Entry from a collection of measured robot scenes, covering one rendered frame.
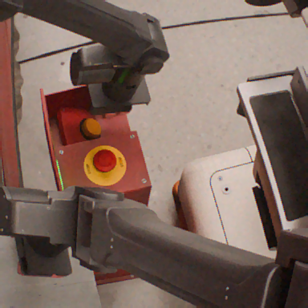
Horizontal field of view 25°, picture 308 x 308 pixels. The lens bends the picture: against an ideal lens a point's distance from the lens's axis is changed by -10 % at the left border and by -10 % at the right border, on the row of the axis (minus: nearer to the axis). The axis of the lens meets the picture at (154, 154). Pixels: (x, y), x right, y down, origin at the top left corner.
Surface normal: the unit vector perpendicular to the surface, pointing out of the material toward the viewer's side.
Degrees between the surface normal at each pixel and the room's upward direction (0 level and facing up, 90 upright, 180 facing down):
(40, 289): 0
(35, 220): 37
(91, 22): 91
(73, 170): 0
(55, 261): 30
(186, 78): 0
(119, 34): 87
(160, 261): 68
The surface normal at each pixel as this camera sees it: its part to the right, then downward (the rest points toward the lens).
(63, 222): 0.57, 0.09
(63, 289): 0.07, -0.37
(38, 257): 0.55, -0.40
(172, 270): -0.90, -0.07
